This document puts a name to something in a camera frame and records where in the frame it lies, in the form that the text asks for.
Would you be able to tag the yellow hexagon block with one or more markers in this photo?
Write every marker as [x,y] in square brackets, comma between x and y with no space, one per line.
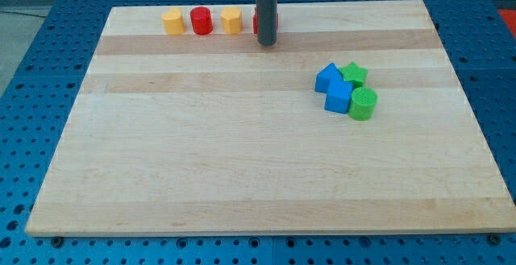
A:
[231,20]

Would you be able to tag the green star block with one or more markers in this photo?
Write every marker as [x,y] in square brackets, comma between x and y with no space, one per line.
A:
[354,73]

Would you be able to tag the wooden board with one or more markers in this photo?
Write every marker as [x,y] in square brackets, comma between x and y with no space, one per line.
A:
[208,135]

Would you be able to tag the blue triangle-roof block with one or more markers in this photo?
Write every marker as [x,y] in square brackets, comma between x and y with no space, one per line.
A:
[326,76]

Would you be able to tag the blue cube block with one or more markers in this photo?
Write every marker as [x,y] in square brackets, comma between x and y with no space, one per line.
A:
[338,96]

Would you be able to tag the red block behind rod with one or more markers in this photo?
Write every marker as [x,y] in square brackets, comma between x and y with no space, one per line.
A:
[255,22]

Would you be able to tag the green cylinder block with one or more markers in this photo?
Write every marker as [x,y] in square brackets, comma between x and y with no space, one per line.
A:
[362,104]

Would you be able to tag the red cylinder block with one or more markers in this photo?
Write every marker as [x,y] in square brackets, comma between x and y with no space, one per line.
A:
[201,20]

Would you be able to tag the yellow heart block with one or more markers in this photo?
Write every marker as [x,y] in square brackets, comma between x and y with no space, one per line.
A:
[173,21]

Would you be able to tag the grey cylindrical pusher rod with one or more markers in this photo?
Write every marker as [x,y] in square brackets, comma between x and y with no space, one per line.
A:
[266,22]

